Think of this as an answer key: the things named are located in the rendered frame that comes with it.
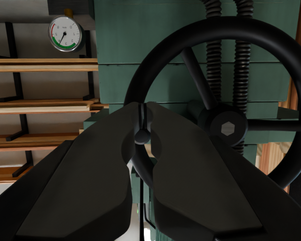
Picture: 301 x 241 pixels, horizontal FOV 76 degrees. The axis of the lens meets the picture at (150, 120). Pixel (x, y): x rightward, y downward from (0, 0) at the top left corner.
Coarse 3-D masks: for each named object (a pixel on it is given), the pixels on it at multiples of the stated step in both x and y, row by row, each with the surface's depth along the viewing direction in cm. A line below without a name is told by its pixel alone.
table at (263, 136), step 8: (104, 112) 58; (280, 112) 54; (288, 112) 54; (296, 112) 54; (88, 120) 46; (96, 120) 46; (192, 120) 45; (248, 136) 37; (256, 136) 37; (264, 136) 37; (272, 136) 47; (280, 136) 47; (288, 136) 47
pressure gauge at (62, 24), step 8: (64, 16) 35; (72, 16) 38; (56, 24) 36; (64, 24) 36; (72, 24) 36; (48, 32) 36; (56, 32) 36; (64, 32) 36; (72, 32) 36; (80, 32) 36; (56, 40) 36; (64, 40) 36; (72, 40) 36; (80, 40) 36; (64, 48) 37; (72, 48) 36; (80, 48) 38
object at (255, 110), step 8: (112, 104) 45; (120, 104) 45; (160, 104) 45; (168, 104) 45; (176, 104) 45; (184, 104) 45; (248, 104) 45; (256, 104) 45; (264, 104) 45; (272, 104) 45; (176, 112) 46; (184, 112) 46; (248, 112) 46; (256, 112) 46; (264, 112) 46; (272, 112) 46
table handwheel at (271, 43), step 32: (192, 32) 24; (224, 32) 25; (256, 32) 24; (160, 64) 25; (192, 64) 26; (288, 64) 26; (128, 96) 26; (224, 128) 26; (256, 128) 28; (288, 128) 28; (288, 160) 29
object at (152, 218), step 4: (152, 160) 85; (156, 160) 85; (152, 192) 88; (152, 196) 89; (152, 200) 89; (152, 204) 90; (152, 208) 90; (152, 212) 91; (152, 216) 91; (152, 220) 91; (152, 228) 92; (152, 232) 93; (152, 236) 93; (152, 240) 94
